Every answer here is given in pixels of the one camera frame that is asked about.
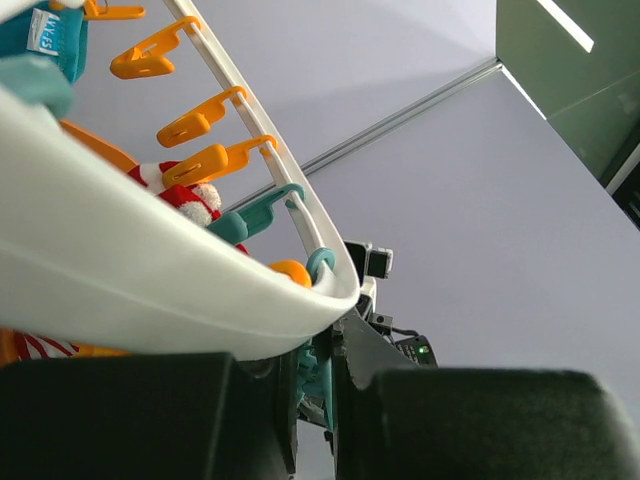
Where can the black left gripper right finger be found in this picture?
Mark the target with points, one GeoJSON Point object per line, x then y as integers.
{"type": "Point", "coordinates": [395, 419]}

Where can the white round clip hanger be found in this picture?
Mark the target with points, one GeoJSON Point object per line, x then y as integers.
{"type": "Point", "coordinates": [89, 255]}

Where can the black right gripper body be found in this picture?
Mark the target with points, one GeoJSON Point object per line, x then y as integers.
{"type": "Point", "coordinates": [414, 346]}

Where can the teal fabric garment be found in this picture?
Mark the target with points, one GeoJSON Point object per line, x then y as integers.
{"type": "Point", "coordinates": [43, 51]}

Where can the orange clothes clip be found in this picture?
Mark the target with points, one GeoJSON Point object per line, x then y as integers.
{"type": "Point", "coordinates": [148, 57]}
{"type": "Point", "coordinates": [214, 161]}
{"type": "Point", "coordinates": [199, 120]}
{"type": "Point", "coordinates": [94, 11]}

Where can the orange plastic laundry basket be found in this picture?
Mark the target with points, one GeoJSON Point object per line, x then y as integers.
{"type": "Point", "coordinates": [95, 150]}

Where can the red white striped sock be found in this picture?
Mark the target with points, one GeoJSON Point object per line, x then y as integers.
{"type": "Point", "coordinates": [199, 202]}

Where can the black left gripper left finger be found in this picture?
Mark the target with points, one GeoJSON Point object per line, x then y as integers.
{"type": "Point", "coordinates": [69, 412]}

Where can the teal clothes clip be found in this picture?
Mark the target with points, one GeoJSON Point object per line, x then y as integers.
{"type": "Point", "coordinates": [314, 385]}
{"type": "Point", "coordinates": [238, 225]}

